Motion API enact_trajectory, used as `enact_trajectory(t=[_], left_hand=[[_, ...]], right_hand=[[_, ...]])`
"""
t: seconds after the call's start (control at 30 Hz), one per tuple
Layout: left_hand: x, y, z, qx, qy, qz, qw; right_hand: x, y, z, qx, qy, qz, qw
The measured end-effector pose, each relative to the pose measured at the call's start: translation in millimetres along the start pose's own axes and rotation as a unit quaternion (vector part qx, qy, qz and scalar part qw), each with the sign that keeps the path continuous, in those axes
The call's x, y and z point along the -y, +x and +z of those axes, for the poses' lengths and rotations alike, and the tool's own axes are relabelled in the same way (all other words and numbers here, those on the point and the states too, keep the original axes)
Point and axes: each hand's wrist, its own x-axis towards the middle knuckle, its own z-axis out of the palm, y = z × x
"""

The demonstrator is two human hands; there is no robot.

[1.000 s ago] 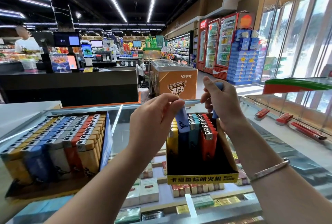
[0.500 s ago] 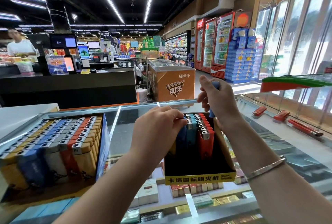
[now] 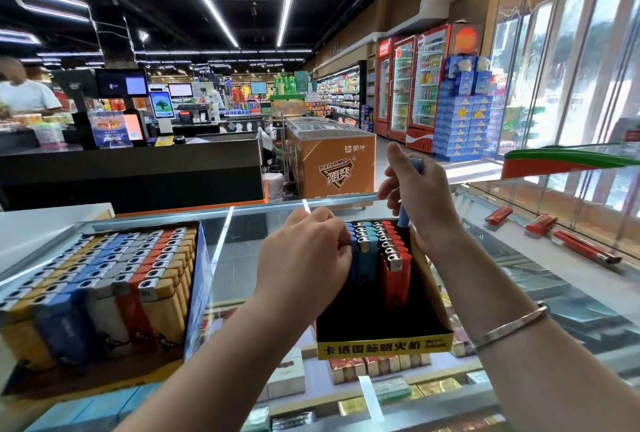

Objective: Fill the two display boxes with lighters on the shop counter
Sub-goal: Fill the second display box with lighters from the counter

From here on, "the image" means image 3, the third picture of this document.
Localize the red drink fridge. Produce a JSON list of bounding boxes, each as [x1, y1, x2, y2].
[[377, 39, 394, 138], [407, 25, 453, 155], [390, 35, 418, 143]]

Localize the person's left hand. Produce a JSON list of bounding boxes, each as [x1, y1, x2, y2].
[[255, 207, 353, 323]]

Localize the open refrigerated chiller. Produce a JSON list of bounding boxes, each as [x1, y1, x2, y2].
[[317, 65, 366, 128]]

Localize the person's right hand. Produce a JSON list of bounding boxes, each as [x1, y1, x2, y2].
[[378, 142, 463, 248]]

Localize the person's left forearm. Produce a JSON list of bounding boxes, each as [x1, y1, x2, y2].
[[115, 301, 321, 432]]

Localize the row of tan lighters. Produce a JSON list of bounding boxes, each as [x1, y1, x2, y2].
[[138, 227, 199, 343]]

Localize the blue poster screen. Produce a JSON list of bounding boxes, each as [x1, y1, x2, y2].
[[88, 110, 133, 148]]

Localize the stack of blue cartons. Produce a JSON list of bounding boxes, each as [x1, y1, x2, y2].
[[433, 55, 504, 161]]

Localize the red green container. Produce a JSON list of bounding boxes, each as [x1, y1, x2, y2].
[[500, 144, 640, 180]]

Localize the black yellow display box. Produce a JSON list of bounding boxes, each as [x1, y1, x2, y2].
[[315, 219, 454, 360]]

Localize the row of grey white lighters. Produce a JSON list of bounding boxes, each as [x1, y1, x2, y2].
[[78, 231, 159, 353]]

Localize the silver bracelet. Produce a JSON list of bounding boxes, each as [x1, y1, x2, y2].
[[473, 301, 551, 351]]

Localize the row of cigarette packs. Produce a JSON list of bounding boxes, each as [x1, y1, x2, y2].
[[240, 321, 491, 432]]

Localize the glass entrance doors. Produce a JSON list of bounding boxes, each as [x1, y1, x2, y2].
[[490, 0, 640, 248]]

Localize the brown cardboard carton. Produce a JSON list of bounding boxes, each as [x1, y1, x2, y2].
[[287, 117, 378, 198]]

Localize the small checkout screen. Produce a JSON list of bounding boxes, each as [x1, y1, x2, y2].
[[148, 90, 176, 120]]

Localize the person's right forearm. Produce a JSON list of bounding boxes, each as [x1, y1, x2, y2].
[[430, 231, 640, 432]]

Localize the row of plain coloured lighters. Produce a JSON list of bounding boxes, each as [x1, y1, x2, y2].
[[345, 219, 413, 308]]

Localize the black checkout monitor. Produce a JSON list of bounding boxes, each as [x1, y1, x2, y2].
[[97, 69, 149, 98]]

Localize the black checkout counter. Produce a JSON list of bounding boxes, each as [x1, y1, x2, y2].
[[0, 137, 264, 213]]

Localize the blue plain lighter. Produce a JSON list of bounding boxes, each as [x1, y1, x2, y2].
[[397, 155, 426, 230]]

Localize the row of red brown lighters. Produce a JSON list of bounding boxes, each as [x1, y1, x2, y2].
[[112, 229, 179, 345]]

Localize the row of yellow lighters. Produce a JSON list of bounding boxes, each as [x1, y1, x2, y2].
[[0, 233, 106, 368]]

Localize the blue yellow lighter display box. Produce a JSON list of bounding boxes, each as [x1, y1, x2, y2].
[[0, 221, 213, 393]]

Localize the row of blue lighters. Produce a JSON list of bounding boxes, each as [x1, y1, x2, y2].
[[33, 233, 136, 366]]

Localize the orange round sign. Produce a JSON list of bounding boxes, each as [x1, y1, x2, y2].
[[450, 25, 483, 56]]

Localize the glass display case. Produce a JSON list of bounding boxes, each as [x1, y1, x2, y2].
[[0, 182, 640, 432]]

